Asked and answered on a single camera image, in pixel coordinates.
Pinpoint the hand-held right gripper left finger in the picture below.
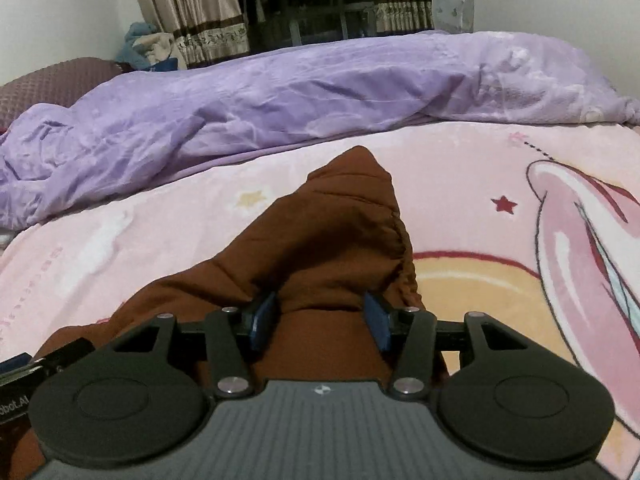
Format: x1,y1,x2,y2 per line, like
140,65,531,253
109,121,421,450
107,291,278,398

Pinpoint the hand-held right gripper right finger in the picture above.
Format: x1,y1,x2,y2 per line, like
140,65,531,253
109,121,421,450
363,291,531,398

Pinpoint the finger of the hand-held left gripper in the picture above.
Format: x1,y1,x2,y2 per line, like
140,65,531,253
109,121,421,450
31,338,97,380

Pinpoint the brown garment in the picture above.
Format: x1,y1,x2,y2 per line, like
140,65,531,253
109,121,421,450
0,145,451,480

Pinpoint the pile of blue and beige clothes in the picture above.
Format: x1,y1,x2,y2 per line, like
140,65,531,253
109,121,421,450
116,22,180,72

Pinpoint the pink printed blanket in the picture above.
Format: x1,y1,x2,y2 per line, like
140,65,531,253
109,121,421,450
0,120,640,480

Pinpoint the purple duvet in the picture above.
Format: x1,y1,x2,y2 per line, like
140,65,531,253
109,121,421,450
0,30,640,231

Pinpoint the maroon pillow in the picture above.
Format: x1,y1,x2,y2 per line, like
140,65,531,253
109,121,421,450
0,56,126,128

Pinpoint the window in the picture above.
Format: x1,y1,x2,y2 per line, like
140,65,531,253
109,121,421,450
240,0,381,53

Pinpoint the grey printed fabric cover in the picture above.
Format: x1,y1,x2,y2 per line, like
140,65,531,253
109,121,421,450
431,0,475,34

